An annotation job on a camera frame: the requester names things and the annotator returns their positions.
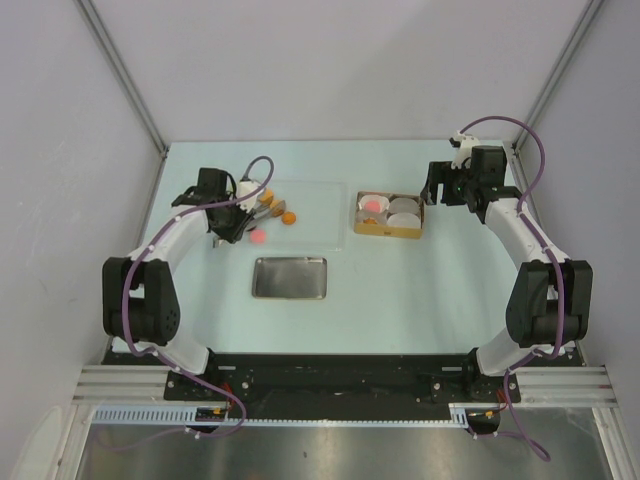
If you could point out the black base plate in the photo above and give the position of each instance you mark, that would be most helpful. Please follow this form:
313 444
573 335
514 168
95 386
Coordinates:
259 380

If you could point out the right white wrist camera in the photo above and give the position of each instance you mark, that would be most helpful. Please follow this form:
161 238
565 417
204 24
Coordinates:
463 145

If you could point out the metal tongs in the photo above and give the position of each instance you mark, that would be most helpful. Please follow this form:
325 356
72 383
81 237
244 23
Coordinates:
261 213

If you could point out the pink sandwich cookie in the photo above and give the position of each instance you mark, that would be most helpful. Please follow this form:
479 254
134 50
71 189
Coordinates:
373 206
258 236

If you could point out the silver tin lid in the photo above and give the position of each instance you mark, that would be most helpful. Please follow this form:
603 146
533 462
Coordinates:
290 278

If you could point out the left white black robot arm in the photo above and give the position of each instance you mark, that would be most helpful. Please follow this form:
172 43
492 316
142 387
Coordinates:
139 299

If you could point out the aluminium rail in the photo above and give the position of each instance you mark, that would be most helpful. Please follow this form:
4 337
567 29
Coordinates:
540 387

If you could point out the white paper cup front left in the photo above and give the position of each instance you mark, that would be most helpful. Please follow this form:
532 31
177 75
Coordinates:
364 214

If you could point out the gold cookie tin box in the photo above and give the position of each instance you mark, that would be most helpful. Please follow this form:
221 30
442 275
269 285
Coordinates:
389 215

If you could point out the orange round waffle cookie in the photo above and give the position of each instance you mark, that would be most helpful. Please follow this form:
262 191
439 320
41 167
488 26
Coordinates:
288 218

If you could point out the white paper cup back right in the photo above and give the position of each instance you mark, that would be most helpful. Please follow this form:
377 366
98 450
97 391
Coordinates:
404 205

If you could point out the white slotted cable duct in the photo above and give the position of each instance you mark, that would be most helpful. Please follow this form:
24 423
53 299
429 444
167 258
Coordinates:
453 416

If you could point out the clear plastic tray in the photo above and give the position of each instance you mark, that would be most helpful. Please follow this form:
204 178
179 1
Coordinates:
321 211

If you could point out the left aluminium frame post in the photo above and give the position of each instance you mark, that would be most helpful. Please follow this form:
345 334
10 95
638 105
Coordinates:
121 73

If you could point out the right aluminium frame post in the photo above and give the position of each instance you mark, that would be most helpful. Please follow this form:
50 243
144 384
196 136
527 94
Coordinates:
577 36

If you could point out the white paper cup back left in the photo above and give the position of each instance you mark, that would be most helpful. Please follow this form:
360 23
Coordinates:
383 200

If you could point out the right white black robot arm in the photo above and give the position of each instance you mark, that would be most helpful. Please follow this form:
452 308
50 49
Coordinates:
549 305

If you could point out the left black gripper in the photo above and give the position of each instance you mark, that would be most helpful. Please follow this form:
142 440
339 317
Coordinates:
234 234

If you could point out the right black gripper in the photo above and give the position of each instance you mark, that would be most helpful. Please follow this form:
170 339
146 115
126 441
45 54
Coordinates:
441 173

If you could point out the aluminium frame post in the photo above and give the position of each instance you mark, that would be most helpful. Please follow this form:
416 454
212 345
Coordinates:
121 73
577 36

